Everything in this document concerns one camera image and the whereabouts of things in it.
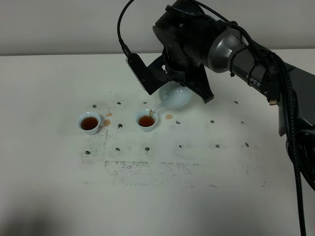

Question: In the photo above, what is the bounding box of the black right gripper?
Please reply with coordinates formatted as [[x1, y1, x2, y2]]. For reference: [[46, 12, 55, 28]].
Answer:
[[149, 0, 221, 103]]

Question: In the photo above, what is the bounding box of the light blue porcelain teapot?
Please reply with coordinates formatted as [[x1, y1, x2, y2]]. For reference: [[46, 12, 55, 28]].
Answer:
[[149, 81, 193, 116]]

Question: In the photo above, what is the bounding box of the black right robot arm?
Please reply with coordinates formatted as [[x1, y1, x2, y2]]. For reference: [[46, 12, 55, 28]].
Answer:
[[141, 0, 315, 186]]

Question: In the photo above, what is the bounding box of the right light blue teacup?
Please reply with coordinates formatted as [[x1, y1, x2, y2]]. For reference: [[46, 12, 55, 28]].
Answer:
[[135, 109, 158, 132]]

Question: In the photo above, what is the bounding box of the light blue teacup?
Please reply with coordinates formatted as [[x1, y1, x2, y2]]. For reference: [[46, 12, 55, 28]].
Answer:
[[135, 109, 158, 132], [77, 112, 101, 135]]

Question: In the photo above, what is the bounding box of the left light blue teacup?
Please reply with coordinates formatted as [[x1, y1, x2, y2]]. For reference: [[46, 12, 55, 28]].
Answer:
[[77, 112, 101, 135]]

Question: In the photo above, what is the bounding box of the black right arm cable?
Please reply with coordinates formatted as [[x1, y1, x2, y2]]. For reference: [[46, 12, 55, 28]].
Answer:
[[117, 0, 315, 236]]

